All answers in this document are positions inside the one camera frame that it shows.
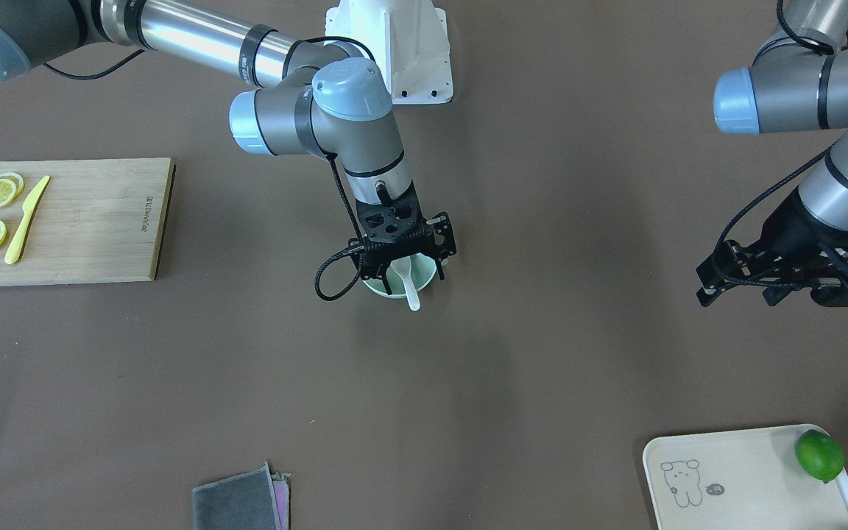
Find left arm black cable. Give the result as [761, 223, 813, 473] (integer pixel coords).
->
[711, 0, 848, 288]

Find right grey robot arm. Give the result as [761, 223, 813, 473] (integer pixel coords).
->
[0, 1, 456, 280]

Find green lime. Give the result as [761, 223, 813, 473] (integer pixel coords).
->
[794, 429, 845, 484]

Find yellow plastic knife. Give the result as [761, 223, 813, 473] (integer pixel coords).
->
[4, 175, 52, 265]

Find grey folded cloth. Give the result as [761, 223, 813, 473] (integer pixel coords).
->
[192, 463, 292, 529]

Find white ceramic spoon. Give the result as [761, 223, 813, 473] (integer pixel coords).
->
[388, 256, 421, 311]

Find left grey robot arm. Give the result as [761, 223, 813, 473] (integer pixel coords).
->
[696, 1, 848, 308]

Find light green bowl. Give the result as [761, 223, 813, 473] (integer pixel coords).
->
[363, 254, 437, 300]

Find bamboo cutting board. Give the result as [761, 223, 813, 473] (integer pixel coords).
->
[0, 158, 175, 286]

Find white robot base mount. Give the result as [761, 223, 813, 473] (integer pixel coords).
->
[325, 1, 454, 105]

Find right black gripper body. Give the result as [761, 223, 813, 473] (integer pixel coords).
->
[356, 185, 427, 276]

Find cream tray with bear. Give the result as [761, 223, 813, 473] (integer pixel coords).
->
[642, 425, 848, 529]

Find hidden rear lemon slice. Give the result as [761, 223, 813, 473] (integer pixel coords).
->
[0, 172, 26, 196]

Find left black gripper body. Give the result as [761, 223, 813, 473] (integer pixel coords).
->
[727, 191, 848, 308]

